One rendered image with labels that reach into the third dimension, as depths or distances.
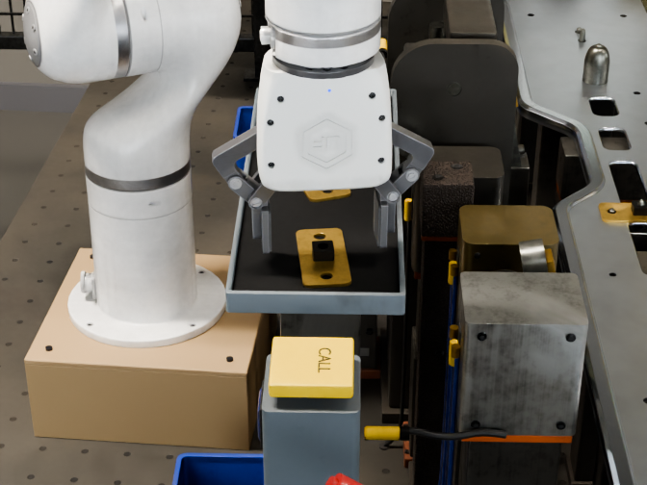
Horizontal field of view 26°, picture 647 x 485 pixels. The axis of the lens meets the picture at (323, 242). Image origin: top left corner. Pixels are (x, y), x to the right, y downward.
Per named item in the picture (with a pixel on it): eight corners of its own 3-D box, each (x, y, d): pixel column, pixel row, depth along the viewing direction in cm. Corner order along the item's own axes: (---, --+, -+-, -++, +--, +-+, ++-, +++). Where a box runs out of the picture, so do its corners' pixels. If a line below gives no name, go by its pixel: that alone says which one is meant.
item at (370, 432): (506, 445, 118) (507, 434, 118) (363, 443, 119) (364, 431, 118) (505, 436, 119) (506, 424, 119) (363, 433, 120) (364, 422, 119)
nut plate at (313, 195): (352, 196, 121) (352, 184, 120) (310, 203, 120) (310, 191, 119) (323, 153, 128) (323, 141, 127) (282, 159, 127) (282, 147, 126)
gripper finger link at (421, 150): (336, 115, 105) (331, 180, 108) (438, 116, 106) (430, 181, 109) (335, 109, 106) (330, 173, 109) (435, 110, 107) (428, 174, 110)
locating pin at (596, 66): (608, 96, 179) (613, 48, 175) (582, 96, 179) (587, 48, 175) (604, 86, 181) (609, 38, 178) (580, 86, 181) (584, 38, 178)
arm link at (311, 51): (262, 38, 97) (263, 78, 99) (388, 34, 98) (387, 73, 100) (256, -7, 105) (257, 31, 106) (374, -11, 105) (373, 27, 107)
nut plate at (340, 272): (351, 286, 109) (351, 272, 108) (303, 288, 109) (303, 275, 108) (341, 230, 116) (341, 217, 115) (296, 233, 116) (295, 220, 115)
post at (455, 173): (454, 498, 156) (475, 184, 135) (409, 497, 156) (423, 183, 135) (452, 469, 160) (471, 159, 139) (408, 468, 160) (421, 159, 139)
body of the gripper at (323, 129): (255, 63, 99) (259, 201, 105) (399, 58, 100) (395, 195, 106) (250, 22, 105) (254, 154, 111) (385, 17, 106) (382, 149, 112)
